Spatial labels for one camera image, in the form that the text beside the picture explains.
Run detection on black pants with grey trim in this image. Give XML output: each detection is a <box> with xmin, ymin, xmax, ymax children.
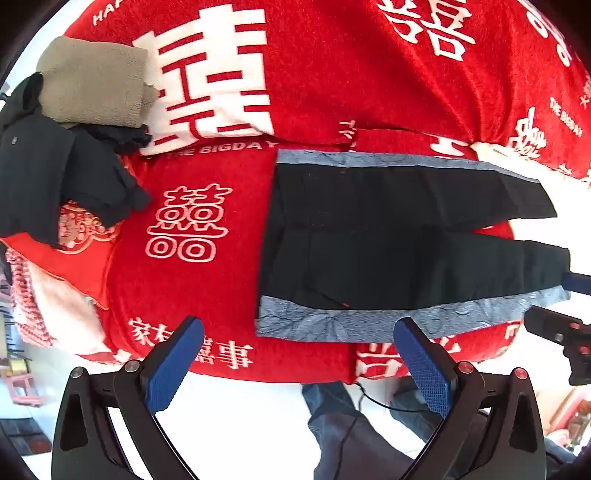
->
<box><xmin>256</xmin><ymin>149</ymin><xmax>570</xmax><ymax>343</ymax></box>

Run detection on pink plastic stool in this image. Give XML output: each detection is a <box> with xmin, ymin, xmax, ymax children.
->
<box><xmin>1</xmin><ymin>371</ymin><xmax>43</xmax><ymax>407</ymax></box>

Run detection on red checked cloth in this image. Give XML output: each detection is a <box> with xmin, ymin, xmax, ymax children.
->
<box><xmin>6</xmin><ymin>249</ymin><xmax>55</xmax><ymax>348</ymax></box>

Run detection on operator blue jeans legs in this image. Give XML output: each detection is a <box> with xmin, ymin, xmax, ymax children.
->
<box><xmin>301</xmin><ymin>377</ymin><xmax>590</xmax><ymax>479</ymax></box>

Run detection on red embroidered cushion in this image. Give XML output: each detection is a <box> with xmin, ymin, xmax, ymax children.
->
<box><xmin>1</xmin><ymin>202</ymin><xmax>122</xmax><ymax>309</ymax></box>

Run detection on red wedding blanket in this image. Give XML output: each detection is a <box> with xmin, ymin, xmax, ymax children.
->
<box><xmin>67</xmin><ymin>1</ymin><xmax>590</xmax><ymax>383</ymax></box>

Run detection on black jacket pile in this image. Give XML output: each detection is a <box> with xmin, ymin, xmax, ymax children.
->
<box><xmin>1</xmin><ymin>73</ymin><xmax>151</xmax><ymax>248</ymax></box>

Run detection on folded beige fleece garment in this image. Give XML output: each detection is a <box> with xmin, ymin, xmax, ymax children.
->
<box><xmin>37</xmin><ymin>36</ymin><xmax>159</xmax><ymax>128</ymax></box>

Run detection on black cable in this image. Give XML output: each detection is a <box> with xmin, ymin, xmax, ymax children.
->
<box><xmin>352</xmin><ymin>380</ymin><xmax>435</xmax><ymax>413</ymax></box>

